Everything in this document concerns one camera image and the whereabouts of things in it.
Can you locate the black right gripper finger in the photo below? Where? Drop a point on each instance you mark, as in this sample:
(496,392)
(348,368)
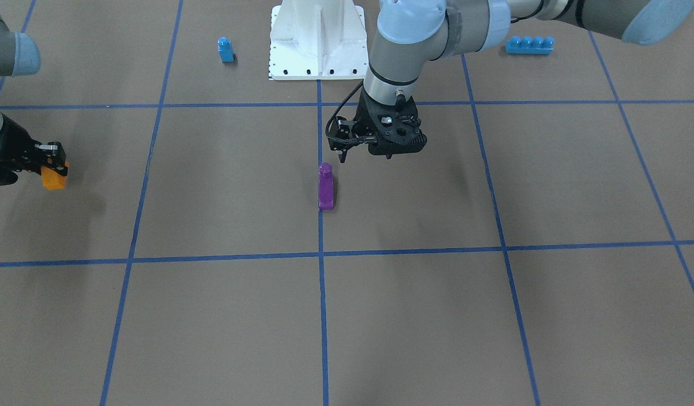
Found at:
(52,156)

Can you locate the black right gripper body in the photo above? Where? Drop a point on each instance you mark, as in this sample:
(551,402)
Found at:
(9,148)

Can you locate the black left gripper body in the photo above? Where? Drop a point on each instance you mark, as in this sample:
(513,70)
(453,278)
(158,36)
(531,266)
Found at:
(343,135)

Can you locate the orange trapezoid block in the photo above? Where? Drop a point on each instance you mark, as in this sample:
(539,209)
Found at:
(52,178)

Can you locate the purple trapezoid block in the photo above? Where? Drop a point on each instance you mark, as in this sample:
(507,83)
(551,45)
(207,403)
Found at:
(326,187)

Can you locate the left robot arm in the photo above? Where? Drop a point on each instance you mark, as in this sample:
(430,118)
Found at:
(411,33)

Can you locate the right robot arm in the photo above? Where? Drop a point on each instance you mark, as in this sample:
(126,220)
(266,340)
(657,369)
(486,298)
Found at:
(19,56)

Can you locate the long blue four-stud brick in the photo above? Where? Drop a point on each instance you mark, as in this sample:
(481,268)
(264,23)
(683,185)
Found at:
(529,46)

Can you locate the small blue brick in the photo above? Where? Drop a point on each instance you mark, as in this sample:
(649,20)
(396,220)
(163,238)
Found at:
(225,50)

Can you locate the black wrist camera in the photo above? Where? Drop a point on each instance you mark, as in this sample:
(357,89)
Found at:
(343,134)

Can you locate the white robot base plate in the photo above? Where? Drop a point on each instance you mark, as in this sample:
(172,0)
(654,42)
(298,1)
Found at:
(317,40)

